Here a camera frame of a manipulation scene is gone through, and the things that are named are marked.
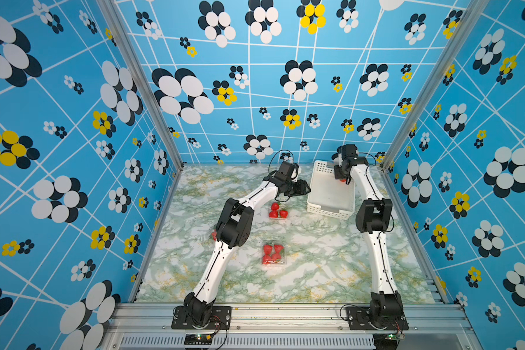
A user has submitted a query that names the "white perforated plastic basket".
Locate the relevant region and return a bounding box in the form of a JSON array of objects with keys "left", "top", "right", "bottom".
[{"left": 307, "top": 160, "right": 356, "bottom": 220}]

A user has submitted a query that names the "clear plastic clamshell container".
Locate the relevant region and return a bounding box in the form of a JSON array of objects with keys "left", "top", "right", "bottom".
[{"left": 261, "top": 243, "right": 286, "bottom": 265}]

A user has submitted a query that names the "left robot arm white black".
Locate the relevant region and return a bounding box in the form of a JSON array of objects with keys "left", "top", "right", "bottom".
[{"left": 183, "top": 161, "right": 311, "bottom": 327}]

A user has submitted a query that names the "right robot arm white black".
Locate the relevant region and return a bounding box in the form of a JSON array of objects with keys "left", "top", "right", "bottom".
[{"left": 333, "top": 144, "right": 405, "bottom": 332}]

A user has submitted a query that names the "green circuit board right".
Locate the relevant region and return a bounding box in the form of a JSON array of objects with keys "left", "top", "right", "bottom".
[{"left": 373, "top": 334, "right": 404, "bottom": 350}]

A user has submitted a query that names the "green circuit board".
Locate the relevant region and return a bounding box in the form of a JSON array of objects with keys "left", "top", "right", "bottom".
[
  {"left": 373, "top": 334, "right": 404, "bottom": 350},
  {"left": 184, "top": 334, "right": 213, "bottom": 347}
]

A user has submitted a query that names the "green circuit board left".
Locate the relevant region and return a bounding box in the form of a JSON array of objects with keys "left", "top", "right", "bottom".
[{"left": 184, "top": 334, "right": 213, "bottom": 347}]

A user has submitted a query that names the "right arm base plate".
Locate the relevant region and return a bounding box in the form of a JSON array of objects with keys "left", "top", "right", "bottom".
[{"left": 339, "top": 304, "right": 409, "bottom": 332}]

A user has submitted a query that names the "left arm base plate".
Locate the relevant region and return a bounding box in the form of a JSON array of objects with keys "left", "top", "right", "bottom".
[{"left": 171, "top": 306, "right": 232, "bottom": 330}]

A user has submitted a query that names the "right aluminium corner post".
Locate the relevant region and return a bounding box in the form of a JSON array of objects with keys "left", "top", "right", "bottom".
[{"left": 381, "top": 0, "right": 489, "bottom": 173}]

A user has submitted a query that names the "aluminium corner post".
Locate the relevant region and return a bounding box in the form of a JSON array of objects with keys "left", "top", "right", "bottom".
[
  {"left": 381, "top": 0, "right": 489, "bottom": 173},
  {"left": 97, "top": 0, "right": 184, "bottom": 174}
]

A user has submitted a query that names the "aluminium front rail frame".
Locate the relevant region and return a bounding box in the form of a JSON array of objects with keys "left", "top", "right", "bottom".
[{"left": 100, "top": 303, "right": 482, "bottom": 349}]

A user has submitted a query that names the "left aluminium corner post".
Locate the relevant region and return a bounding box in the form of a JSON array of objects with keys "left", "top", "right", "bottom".
[{"left": 97, "top": 0, "right": 184, "bottom": 174}]

